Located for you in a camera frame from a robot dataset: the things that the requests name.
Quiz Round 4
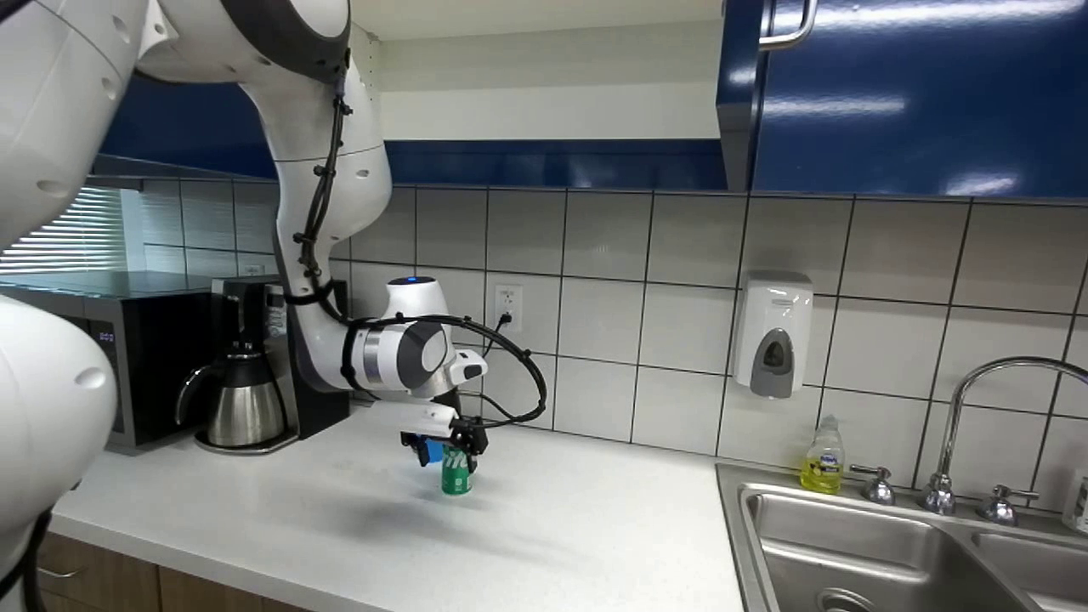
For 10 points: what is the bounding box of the green can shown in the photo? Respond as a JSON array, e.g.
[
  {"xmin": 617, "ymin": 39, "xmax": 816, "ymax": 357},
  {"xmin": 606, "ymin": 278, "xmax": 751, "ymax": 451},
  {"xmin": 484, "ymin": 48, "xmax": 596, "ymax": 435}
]
[{"xmin": 441, "ymin": 447, "xmax": 473, "ymax": 497}]

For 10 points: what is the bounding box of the silver cabinet door handle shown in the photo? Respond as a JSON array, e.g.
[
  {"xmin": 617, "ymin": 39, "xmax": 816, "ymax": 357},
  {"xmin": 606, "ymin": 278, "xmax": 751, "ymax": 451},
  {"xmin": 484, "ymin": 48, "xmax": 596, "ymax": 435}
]
[{"xmin": 758, "ymin": 0, "xmax": 819, "ymax": 53}]

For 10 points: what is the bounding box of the white bottle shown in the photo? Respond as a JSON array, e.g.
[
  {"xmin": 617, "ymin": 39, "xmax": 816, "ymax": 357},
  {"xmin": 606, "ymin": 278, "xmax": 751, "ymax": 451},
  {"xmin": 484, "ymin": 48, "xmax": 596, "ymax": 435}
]
[{"xmin": 1062, "ymin": 467, "xmax": 1088, "ymax": 536}]

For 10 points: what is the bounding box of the window with blinds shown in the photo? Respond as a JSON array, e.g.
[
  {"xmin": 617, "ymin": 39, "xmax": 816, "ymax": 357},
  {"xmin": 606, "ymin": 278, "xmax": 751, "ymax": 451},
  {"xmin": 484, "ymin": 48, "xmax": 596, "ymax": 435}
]
[{"xmin": 0, "ymin": 185, "xmax": 126, "ymax": 275}]

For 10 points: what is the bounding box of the white soap dispenser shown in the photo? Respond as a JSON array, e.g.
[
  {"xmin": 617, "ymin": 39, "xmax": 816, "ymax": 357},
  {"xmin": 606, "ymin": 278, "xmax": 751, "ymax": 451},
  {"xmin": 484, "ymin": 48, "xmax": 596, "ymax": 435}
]
[{"xmin": 732, "ymin": 271, "xmax": 815, "ymax": 400}]

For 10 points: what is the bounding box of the steel tap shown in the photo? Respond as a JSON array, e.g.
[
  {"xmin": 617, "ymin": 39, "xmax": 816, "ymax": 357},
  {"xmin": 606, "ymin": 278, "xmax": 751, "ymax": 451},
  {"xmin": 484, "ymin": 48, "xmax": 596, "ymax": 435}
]
[{"xmin": 917, "ymin": 356, "xmax": 1088, "ymax": 516}]

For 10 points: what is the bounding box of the blue wall cabinet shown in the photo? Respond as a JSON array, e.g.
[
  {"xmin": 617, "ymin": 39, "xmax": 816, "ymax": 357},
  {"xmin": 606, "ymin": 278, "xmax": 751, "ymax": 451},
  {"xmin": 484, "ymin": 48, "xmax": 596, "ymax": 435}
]
[{"xmin": 88, "ymin": 0, "xmax": 1088, "ymax": 202}]

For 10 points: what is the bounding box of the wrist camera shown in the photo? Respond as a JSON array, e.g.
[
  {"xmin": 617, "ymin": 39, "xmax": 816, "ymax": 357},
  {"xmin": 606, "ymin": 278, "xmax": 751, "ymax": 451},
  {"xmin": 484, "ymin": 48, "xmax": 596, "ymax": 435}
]
[{"xmin": 377, "ymin": 401, "xmax": 461, "ymax": 437}]

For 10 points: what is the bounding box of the white wall socket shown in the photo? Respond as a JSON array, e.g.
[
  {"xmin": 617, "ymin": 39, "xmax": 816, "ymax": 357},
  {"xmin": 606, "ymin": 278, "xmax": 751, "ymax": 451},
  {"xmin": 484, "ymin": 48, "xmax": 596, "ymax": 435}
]
[{"xmin": 494, "ymin": 284, "xmax": 524, "ymax": 333}]

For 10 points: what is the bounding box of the closed blue cabinet door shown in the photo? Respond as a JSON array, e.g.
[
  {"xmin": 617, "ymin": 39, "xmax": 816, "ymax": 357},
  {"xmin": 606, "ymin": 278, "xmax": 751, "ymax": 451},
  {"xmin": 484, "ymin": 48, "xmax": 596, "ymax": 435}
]
[{"xmin": 751, "ymin": 0, "xmax": 1088, "ymax": 201}]

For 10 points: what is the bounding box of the steel coffee carafe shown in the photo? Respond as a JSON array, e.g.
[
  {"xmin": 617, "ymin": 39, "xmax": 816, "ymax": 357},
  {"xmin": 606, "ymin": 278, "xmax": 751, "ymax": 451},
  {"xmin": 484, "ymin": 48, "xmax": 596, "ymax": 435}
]
[{"xmin": 175, "ymin": 343, "xmax": 288, "ymax": 450}]

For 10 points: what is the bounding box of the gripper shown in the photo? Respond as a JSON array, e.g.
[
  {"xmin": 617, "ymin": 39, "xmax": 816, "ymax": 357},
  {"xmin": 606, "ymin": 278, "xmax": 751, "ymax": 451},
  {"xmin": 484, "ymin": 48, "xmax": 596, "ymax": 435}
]
[{"xmin": 400, "ymin": 386, "xmax": 490, "ymax": 474}]

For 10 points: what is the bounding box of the wooden drawer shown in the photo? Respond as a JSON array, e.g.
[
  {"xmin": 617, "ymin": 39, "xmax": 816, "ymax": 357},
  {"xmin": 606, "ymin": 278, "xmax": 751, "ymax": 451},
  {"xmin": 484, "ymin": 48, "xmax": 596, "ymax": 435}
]
[
  {"xmin": 34, "ymin": 530, "xmax": 163, "ymax": 612},
  {"xmin": 158, "ymin": 566, "xmax": 311, "ymax": 612}
]

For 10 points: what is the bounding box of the steel tap lever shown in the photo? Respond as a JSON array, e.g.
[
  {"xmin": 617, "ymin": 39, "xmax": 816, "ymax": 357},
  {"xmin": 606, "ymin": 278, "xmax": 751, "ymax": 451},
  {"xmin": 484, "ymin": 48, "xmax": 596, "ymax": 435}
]
[
  {"xmin": 975, "ymin": 484, "xmax": 1040, "ymax": 526},
  {"xmin": 849, "ymin": 463, "xmax": 897, "ymax": 507}
]

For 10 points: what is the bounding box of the open blue cabinet door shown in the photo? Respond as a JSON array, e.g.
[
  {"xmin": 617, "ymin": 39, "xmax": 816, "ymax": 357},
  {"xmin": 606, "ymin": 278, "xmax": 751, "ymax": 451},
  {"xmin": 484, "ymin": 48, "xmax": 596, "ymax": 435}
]
[{"xmin": 716, "ymin": 0, "xmax": 763, "ymax": 194}]

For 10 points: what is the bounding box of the black coffee maker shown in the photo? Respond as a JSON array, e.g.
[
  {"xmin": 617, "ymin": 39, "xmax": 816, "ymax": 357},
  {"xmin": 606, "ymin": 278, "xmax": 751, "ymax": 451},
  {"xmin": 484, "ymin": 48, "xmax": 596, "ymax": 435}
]
[{"xmin": 195, "ymin": 275, "xmax": 352, "ymax": 456}]

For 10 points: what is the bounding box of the black cable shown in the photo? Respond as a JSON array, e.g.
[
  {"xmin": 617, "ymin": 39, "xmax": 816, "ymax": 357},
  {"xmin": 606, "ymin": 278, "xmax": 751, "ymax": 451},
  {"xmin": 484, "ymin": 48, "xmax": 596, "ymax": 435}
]
[{"xmin": 478, "ymin": 312, "xmax": 514, "ymax": 361}]

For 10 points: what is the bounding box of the steel sink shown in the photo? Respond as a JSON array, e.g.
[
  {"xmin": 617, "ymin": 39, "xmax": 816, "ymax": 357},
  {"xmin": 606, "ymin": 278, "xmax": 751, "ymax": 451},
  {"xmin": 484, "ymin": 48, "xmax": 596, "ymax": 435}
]
[{"xmin": 716, "ymin": 462, "xmax": 1088, "ymax": 612}]

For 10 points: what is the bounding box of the black microwave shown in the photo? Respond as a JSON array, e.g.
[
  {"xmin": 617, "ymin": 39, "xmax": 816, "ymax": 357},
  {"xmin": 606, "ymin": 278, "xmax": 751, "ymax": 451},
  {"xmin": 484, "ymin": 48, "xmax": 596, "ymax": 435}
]
[{"xmin": 0, "ymin": 271, "xmax": 215, "ymax": 456}]

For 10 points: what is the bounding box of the yellow dish soap bottle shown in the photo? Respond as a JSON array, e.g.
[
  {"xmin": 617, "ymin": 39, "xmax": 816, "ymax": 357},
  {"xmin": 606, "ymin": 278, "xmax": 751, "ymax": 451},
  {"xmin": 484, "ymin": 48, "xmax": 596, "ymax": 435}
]
[{"xmin": 799, "ymin": 416, "xmax": 846, "ymax": 496}]

